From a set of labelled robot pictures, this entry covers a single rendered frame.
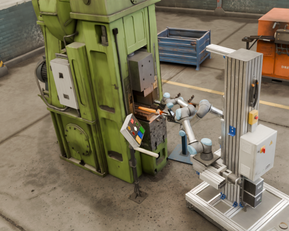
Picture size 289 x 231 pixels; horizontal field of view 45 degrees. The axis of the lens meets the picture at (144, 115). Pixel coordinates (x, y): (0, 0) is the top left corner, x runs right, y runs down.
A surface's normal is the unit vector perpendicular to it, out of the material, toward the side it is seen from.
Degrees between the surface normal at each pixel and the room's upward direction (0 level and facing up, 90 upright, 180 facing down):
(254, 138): 0
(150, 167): 90
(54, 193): 0
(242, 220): 0
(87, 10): 90
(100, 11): 90
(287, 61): 90
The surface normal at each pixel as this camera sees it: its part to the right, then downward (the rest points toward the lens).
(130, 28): 0.81, 0.23
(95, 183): -0.10, -0.86
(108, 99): -0.58, 0.44
